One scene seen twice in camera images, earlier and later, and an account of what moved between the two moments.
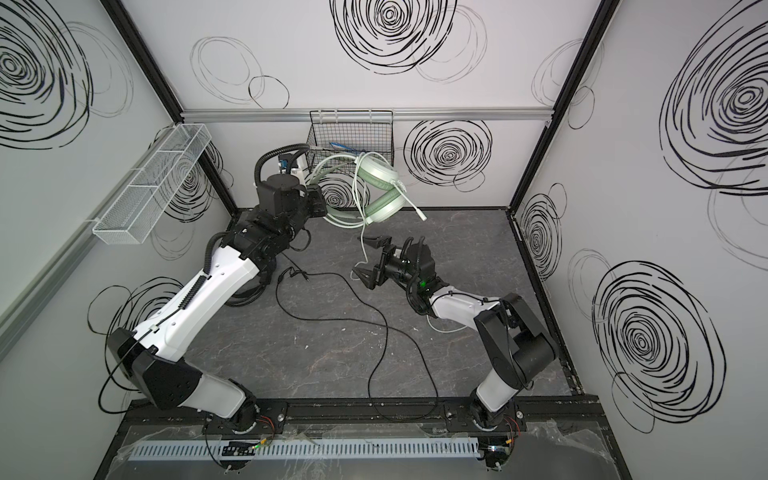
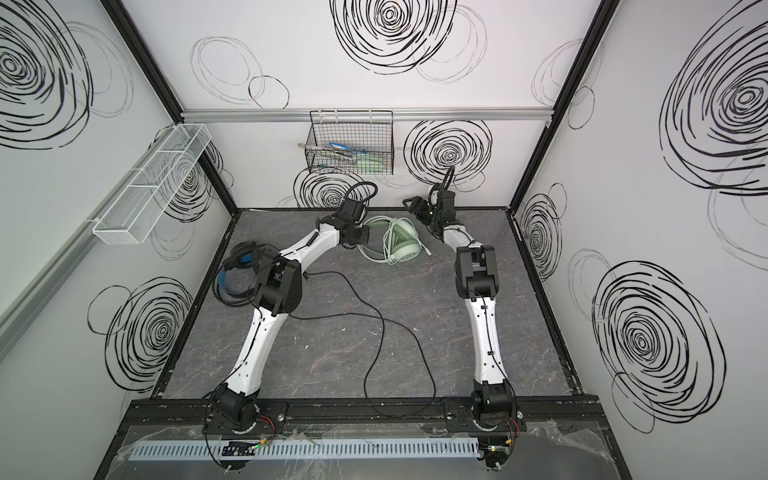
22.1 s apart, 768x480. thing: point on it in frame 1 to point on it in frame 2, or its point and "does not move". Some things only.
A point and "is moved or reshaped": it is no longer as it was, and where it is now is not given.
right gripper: x=387 y=264 to x=421 y=210
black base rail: x=502 y=421 does not move
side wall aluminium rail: x=11 y=315 does not move
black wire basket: x=369 y=131 does not move
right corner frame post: x=604 y=12 does not move
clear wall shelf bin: x=129 y=219 does not move
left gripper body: x=314 y=201 to x=358 y=234
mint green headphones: x=381 y=192 is moved or reshaped
